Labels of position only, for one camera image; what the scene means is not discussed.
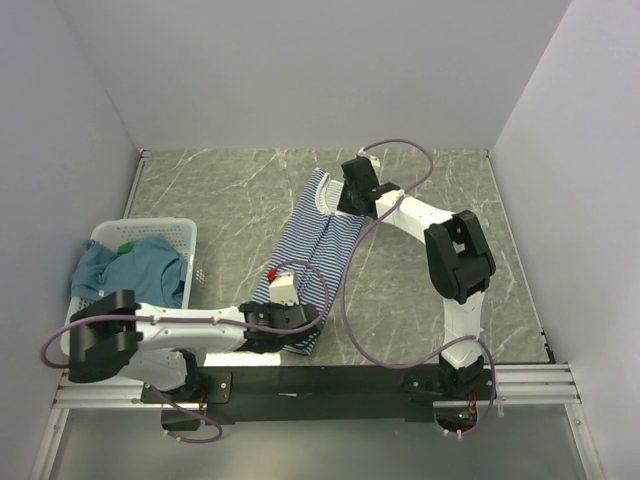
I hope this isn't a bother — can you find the teal blue tank top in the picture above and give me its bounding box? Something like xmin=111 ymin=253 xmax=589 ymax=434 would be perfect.
xmin=71 ymin=235 xmax=188 ymax=308

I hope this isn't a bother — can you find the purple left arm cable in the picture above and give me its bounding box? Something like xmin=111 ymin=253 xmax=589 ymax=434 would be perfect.
xmin=40 ymin=258 xmax=331 ymax=444

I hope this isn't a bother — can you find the blue white striped tank top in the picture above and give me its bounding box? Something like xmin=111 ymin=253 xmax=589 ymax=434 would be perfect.
xmin=249 ymin=167 xmax=366 ymax=358

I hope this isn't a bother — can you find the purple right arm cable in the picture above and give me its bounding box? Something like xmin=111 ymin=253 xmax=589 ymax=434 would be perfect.
xmin=339 ymin=138 xmax=498 ymax=441

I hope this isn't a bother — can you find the green tank top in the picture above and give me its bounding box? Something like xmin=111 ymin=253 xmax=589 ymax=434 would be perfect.
xmin=117 ymin=241 xmax=136 ymax=255

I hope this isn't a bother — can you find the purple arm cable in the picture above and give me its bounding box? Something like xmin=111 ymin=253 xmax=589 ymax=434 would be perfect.
xmin=339 ymin=138 xmax=498 ymax=441
xmin=40 ymin=258 xmax=331 ymax=444

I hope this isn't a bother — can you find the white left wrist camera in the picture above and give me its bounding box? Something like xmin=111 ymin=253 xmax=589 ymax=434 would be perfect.
xmin=267 ymin=268 xmax=299 ymax=306

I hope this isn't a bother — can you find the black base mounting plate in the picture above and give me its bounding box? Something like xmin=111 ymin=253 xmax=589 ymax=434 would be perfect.
xmin=172 ymin=364 xmax=493 ymax=425

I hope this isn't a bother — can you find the white plastic laundry basket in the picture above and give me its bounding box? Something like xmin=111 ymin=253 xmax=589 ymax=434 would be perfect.
xmin=60 ymin=217 xmax=198 ymax=357

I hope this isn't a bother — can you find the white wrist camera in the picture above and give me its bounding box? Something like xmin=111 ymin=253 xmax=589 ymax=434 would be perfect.
xmin=267 ymin=268 xmax=299 ymax=306
xmin=357 ymin=148 xmax=381 ymax=169

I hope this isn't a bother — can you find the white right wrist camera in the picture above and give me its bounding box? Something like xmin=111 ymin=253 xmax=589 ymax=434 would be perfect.
xmin=357 ymin=148 xmax=381 ymax=169

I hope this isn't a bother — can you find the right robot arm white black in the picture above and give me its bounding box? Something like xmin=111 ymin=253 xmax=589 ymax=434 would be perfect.
xmin=337 ymin=154 xmax=496 ymax=399

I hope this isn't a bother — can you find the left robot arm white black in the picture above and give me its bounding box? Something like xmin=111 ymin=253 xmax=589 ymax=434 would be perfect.
xmin=68 ymin=290 xmax=323 ymax=402

